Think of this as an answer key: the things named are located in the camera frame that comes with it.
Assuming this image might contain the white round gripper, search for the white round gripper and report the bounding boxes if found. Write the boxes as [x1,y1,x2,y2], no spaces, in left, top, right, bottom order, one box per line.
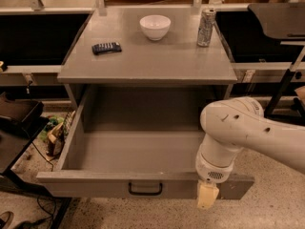
[195,153,234,209]

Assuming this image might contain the grey top drawer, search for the grey top drawer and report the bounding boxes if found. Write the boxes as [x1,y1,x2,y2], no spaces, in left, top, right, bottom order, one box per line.
[35,84,255,200]

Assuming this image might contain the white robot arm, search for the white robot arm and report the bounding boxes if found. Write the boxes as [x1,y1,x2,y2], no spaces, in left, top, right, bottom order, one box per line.
[195,97,305,209]

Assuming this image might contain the grey drawer cabinet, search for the grey drawer cabinet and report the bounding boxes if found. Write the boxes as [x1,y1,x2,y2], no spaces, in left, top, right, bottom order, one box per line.
[56,5,238,113]

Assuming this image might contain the pile of snack bags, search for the pile of snack bags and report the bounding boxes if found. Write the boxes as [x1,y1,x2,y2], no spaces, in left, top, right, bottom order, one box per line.
[39,111,75,160]

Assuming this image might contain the white bowl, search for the white bowl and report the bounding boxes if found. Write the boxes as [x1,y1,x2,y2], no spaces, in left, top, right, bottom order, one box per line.
[139,14,172,41]

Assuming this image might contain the dark blue snack bar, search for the dark blue snack bar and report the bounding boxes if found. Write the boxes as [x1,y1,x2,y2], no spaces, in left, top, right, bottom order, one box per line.
[91,42,122,55]

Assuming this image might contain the silver drink can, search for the silver drink can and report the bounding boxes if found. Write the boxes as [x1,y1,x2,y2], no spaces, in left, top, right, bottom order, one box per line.
[197,9,216,47]

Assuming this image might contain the dark chair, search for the dark chair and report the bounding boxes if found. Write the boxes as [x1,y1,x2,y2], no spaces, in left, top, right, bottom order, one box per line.
[248,3,305,116]

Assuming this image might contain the black side table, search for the black side table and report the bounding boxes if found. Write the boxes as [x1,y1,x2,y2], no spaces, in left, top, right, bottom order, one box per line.
[0,91,72,229]

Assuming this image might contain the black floor cable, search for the black floor cable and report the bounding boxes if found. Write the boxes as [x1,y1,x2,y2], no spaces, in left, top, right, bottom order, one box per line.
[18,127,59,229]

